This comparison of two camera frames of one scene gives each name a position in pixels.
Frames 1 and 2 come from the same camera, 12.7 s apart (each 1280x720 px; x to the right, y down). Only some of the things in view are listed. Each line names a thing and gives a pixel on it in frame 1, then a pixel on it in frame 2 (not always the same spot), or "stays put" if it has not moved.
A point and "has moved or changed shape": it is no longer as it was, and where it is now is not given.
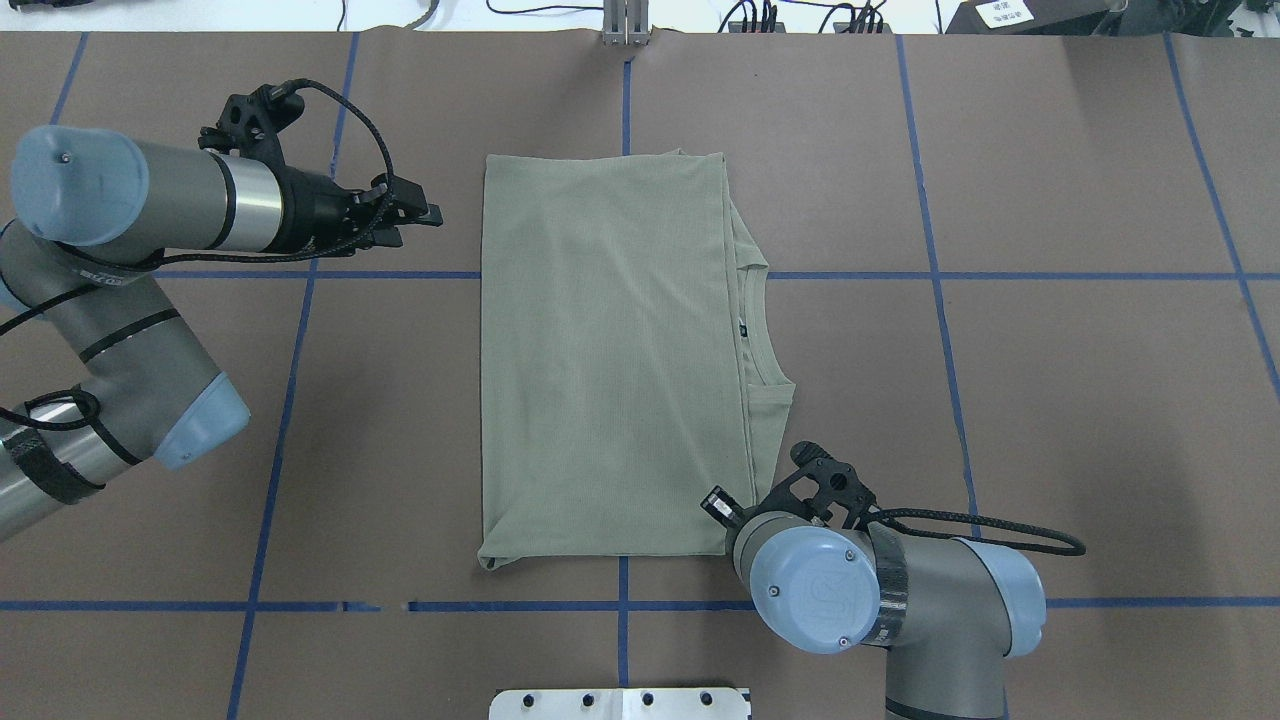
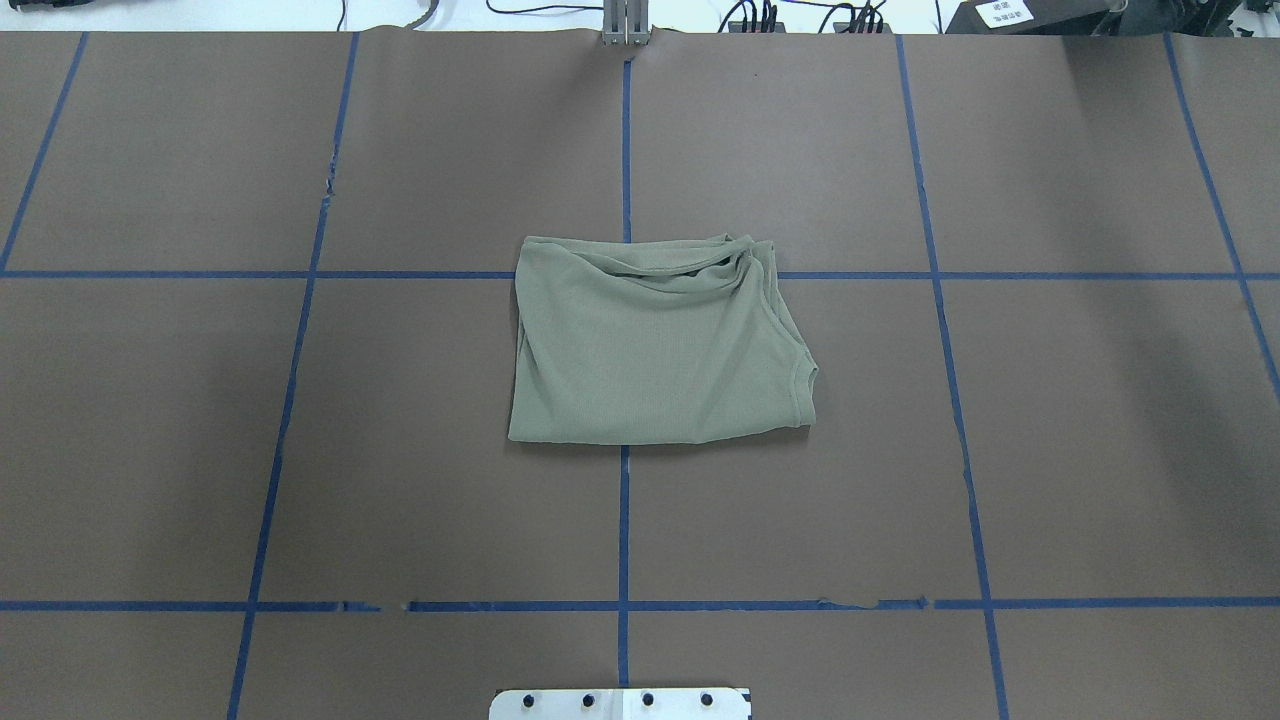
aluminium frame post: (626, 23) stays put
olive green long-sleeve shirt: (630, 367) has moved or changed shape
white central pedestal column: (627, 703) stays put
